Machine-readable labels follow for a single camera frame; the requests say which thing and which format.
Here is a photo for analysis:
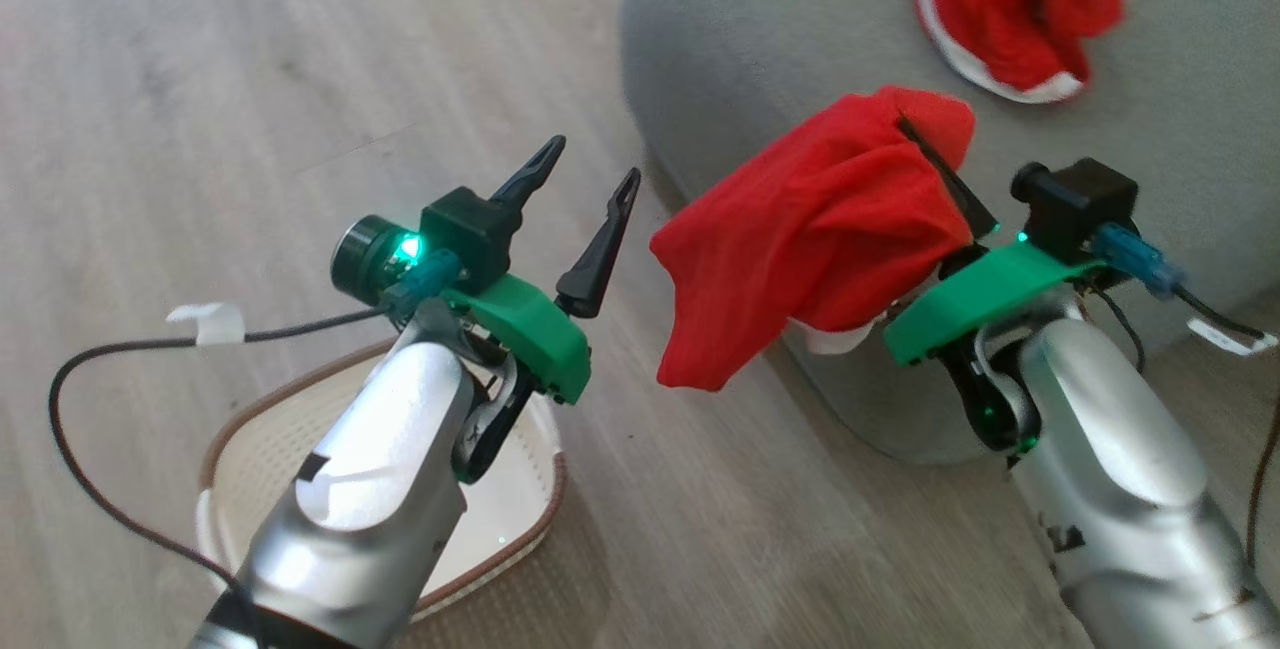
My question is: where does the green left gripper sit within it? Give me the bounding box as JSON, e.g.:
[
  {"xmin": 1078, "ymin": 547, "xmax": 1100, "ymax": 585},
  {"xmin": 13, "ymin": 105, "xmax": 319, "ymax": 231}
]
[{"xmin": 440, "ymin": 135, "xmax": 642, "ymax": 483}]

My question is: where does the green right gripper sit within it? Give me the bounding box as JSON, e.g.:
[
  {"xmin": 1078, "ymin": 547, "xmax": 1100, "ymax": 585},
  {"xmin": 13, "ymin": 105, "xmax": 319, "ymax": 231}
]
[{"xmin": 883, "ymin": 117, "xmax": 1101, "ymax": 455}]

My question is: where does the plain red garment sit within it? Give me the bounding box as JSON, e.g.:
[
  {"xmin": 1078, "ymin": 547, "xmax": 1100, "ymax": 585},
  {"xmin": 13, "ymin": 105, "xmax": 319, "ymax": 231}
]
[{"xmin": 650, "ymin": 84, "xmax": 976, "ymax": 392}]

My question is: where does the white laundry basket brown rim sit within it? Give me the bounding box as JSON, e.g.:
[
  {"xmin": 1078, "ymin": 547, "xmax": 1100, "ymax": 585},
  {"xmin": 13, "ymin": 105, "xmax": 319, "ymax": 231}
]
[{"xmin": 195, "ymin": 334, "xmax": 569, "ymax": 625}]

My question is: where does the grey sofa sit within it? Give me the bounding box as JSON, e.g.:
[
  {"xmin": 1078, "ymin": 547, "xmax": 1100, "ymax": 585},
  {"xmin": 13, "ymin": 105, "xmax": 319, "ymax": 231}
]
[{"xmin": 620, "ymin": 0, "xmax": 1280, "ymax": 465}]

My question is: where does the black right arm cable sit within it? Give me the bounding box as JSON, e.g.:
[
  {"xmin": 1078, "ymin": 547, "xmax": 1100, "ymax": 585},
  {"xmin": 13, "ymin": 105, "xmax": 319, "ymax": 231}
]
[{"xmin": 1170, "ymin": 284, "xmax": 1280, "ymax": 350}]

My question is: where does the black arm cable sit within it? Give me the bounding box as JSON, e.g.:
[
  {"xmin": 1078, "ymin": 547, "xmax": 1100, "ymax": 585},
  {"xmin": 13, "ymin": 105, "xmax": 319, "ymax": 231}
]
[
  {"xmin": 1170, "ymin": 284, "xmax": 1280, "ymax": 350},
  {"xmin": 48, "ymin": 304, "xmax": 401, "ymax": 649}
]

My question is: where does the white cable tag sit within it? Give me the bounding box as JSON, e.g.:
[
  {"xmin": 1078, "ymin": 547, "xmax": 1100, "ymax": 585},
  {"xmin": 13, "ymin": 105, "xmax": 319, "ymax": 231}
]
[
  {"xmin": 1187, "ymin": 317, "xmax": 1279, "ymax": 357},
  {"xmin": 165, "ymin": 302, "xmax": 246, "ymax": 347}
]

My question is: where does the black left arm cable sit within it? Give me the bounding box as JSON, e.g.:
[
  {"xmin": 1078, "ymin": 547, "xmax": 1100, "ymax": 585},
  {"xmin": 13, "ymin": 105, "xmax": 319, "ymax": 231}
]
[{"xmin": 48, "ymin": 304, "xmax": 401, "ymax": 649}]

